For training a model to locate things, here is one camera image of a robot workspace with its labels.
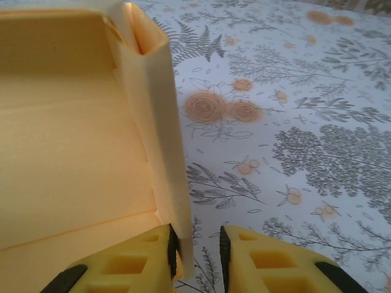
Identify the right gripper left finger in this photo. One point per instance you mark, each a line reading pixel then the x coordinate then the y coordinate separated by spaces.
pixel 122 268

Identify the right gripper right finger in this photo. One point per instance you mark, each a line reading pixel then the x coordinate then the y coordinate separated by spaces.
pixel 275 268

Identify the orange paper box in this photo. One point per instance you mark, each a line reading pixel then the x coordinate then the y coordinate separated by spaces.
pixel 61 122

